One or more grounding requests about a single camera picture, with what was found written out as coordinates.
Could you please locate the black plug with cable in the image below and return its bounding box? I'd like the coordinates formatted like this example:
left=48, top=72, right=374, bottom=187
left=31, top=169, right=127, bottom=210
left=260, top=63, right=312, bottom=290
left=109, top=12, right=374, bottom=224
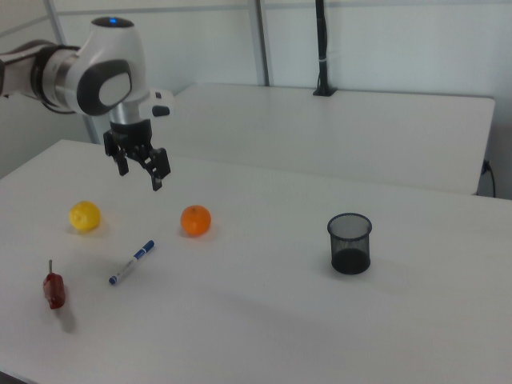
left=481, top=159, right=498, bottom=198

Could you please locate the red chili pepper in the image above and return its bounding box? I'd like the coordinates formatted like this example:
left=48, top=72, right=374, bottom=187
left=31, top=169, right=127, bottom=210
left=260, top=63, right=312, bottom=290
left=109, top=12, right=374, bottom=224
left=42, top=259, right=67, bottom=310

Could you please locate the orange mandarin fruit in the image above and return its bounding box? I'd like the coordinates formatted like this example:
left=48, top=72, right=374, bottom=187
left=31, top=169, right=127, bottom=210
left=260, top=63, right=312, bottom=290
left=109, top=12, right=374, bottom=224
left=180, top=205, right=212, bottom=238

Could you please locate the white side table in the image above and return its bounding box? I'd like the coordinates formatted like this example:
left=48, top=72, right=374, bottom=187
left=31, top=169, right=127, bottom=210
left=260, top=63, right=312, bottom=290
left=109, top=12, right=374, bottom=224
left=158, top=82, right=497, bottom=197

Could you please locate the black pole with base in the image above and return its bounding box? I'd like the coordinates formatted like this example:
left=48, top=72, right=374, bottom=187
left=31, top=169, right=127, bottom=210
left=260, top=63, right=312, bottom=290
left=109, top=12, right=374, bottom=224
left=312, top=0, right=338, bottom=98

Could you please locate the black mesh pen cup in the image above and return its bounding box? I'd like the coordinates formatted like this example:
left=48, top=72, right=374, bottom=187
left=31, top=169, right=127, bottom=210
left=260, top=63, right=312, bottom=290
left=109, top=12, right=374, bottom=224
left=326, top=213, right=373, bottom=276

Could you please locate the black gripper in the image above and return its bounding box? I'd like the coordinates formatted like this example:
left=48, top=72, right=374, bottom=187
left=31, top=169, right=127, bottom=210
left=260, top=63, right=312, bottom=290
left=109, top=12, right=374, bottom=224
left=102, top=118, right=173, bottom=192

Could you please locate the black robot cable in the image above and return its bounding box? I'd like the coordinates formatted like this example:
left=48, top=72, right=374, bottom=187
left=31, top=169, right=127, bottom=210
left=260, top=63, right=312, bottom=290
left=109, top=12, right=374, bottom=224
left=38, top=100, right=78, bottom=116

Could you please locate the blue and white marker pen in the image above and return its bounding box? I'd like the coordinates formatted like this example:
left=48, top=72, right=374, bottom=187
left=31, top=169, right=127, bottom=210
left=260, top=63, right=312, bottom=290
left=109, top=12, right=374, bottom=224
left=108, top=239, right=156, bottom=286

